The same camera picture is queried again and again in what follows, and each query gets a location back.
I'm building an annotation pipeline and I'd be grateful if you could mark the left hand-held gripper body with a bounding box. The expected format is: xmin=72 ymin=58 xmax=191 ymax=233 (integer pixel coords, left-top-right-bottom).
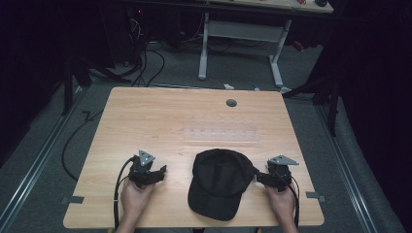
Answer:
xmin=128 ymin=149 xmax=156 ymax=189

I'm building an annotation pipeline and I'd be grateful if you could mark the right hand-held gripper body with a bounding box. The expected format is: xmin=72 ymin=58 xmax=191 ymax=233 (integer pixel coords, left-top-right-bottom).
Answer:
xmin=265 ymin=154 xmax=300 ymax=192

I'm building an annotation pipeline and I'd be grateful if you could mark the black baseball cap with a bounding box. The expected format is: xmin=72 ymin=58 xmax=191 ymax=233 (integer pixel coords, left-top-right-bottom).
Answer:
xmin=187 ymin=148 xmax=257 ymax=222

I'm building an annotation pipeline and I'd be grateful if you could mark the person's left hand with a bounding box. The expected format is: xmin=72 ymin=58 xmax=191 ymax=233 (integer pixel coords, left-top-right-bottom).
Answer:
xmin=120 ymin=177 xmax=156 ymax=225

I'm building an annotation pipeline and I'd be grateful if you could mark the person's right hand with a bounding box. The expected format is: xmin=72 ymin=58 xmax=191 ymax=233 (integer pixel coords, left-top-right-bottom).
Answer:
xmin=263 ymin=183 xmax=298 ymax=225

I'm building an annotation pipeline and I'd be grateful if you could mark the grey tape piece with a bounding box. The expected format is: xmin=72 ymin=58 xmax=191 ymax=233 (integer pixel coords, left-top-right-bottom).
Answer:
xmin=60 ymin=195 xmax=86 ymax=206
xmin=305 ymin=190 xmax=327 ymax=204

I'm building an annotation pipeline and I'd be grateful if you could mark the black stand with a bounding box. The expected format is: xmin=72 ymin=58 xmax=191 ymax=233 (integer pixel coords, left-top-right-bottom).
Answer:
xmin=60 ymin=54 xmax=93 ymax=117
xmin=281 ymin=72 xmax=342 ymax=137

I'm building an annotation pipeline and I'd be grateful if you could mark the desk with white metal legs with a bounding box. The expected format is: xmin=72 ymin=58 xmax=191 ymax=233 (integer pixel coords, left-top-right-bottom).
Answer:
xmin=197 ymin=0 xmax=334 ymax=89

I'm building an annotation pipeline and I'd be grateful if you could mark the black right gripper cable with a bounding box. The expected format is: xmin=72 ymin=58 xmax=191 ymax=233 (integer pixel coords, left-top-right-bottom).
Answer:
xmin=271 ymin=168 xmax=301 ymax=228

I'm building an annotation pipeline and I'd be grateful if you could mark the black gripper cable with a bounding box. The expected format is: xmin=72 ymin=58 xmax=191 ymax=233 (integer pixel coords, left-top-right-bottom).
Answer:
xmin=113 ymin=155 xmax=136 ymax=231
xmin=271 ymin=168 xmax=301 ymax=228

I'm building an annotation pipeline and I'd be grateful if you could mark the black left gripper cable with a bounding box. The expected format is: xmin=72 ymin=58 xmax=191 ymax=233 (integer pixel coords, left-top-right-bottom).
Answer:
xmin=113 ymin=155 xmax=136 ymax=231

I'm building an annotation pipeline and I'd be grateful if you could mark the metal floor rail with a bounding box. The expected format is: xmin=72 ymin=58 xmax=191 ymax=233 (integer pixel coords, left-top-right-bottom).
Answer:
xmin=0 ymin=84 xmax=86 ymax=232
xmin=315 ymin=103 xmax=379 ymax=233

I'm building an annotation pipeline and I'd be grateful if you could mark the black floor cable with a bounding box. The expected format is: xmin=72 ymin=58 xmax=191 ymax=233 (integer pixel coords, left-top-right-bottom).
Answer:
xmin=60 ymin=110 xmax=105 ymax=183

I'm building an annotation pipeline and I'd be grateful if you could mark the bundle of black cables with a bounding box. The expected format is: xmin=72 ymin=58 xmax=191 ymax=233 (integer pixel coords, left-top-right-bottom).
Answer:
xmin=120 ymin=13 xmax=166 ymax=88

